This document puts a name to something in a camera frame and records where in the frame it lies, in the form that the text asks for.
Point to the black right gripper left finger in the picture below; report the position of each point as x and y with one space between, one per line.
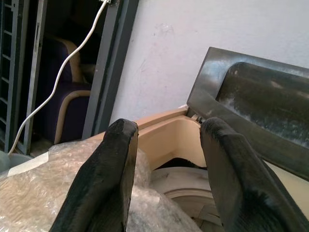
103 178

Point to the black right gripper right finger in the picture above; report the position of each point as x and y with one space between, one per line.
241 183

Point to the beige top-load washing machine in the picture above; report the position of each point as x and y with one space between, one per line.
169 142

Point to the white washer drum rim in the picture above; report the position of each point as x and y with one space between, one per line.
186 193

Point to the clear bubble wrap sheet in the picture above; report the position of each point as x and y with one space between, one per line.
48 193

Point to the dark grey washer lid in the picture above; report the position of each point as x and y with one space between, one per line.
256 101

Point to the purple armchair with wooden arms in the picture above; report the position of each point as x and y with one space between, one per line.
70 96

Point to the grey metal window frame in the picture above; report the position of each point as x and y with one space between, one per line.
106 67

